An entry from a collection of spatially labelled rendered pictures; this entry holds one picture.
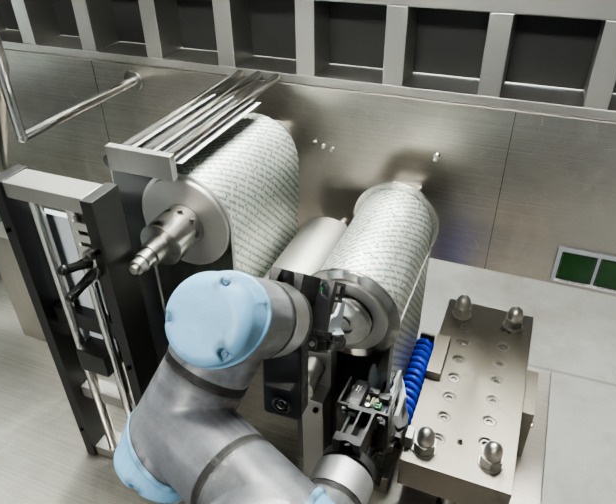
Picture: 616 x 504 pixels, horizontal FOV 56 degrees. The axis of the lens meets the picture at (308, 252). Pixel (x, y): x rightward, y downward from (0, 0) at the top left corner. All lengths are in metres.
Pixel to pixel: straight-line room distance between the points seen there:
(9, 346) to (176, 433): 0.97
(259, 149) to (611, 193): 0.55
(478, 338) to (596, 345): 1.73
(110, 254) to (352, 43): 0.56
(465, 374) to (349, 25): 0.63
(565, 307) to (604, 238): 1.93
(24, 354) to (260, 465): 0.99
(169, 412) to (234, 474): 0.08
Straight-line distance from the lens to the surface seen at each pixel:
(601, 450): 2.41
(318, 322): 0.63
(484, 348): 1.10
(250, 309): 0.43
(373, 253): 0.80
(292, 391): 0.64
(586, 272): 1.08
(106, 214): 0.73
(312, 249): 0.94
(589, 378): 2.65
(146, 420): 0.49
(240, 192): 0.83
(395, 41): 0.96
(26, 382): 1.31
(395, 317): 0.77
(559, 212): 1.02
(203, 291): 0.44
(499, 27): 0.93
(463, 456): 0.93
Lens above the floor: 1.77
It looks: 35 degrees down
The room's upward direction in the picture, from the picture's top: 1 degrees counter-clockwise
